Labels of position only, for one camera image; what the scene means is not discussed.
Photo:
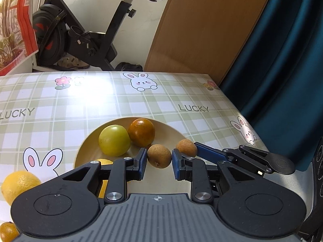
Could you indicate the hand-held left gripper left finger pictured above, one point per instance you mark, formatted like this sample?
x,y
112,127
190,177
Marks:
x,y
142,163

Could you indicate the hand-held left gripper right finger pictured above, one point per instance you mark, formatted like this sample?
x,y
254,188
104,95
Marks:
x,y
178,165

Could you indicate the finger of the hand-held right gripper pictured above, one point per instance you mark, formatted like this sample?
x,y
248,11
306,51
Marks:
x,y
209,150

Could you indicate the brown longan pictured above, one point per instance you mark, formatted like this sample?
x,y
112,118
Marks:
x,y
159,156
186,148

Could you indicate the brown-orange round fruit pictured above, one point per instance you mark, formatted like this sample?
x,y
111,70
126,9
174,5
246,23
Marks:
x,y
141,131

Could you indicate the beige round plate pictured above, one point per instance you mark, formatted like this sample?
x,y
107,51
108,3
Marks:
x,y
164,133

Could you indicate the yellow-green round fruit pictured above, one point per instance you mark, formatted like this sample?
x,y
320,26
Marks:
x,y
113,141

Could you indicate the yellow lemon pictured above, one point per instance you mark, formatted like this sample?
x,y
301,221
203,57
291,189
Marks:
x,y
104,161
17,186

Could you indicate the mottled dark orange tangerine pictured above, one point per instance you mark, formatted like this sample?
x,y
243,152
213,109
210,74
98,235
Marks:
x,y
7,232

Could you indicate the green checkered rabbit tablecloth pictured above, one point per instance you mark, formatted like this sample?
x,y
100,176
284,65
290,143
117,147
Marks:
x,y
101,98

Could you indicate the black bag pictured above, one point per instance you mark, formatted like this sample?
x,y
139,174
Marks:
x,y
128,67

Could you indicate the dark blue curtain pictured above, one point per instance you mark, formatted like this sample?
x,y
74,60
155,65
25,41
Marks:
x,y
282,68

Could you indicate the brown sandal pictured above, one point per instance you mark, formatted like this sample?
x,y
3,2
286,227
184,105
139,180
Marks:
x,y
65,62
82,64

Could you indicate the wooden panel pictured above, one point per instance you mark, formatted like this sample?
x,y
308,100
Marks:
x,y
201,30

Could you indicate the black exercise bike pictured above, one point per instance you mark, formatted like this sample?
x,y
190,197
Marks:
x,y
53,35

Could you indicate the printed room scene wall tapestry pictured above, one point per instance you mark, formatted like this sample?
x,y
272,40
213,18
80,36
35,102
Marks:
x,y
12,30

